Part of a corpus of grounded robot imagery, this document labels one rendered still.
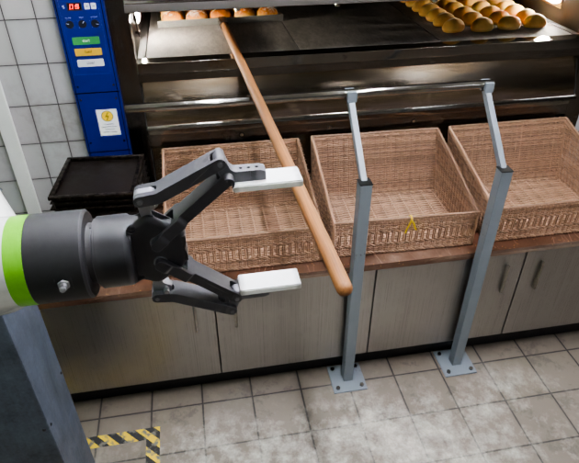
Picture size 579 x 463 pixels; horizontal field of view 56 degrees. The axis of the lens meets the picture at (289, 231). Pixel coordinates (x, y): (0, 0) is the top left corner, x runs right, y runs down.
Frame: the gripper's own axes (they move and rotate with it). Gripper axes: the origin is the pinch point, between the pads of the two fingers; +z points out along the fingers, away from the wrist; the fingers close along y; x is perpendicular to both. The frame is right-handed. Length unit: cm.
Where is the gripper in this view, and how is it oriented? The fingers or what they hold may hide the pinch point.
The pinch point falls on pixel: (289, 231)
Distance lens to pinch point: 59.4
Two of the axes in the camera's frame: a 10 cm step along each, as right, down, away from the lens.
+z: 9.8, -1.1, 1.5
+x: 1.9, 5.7, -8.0
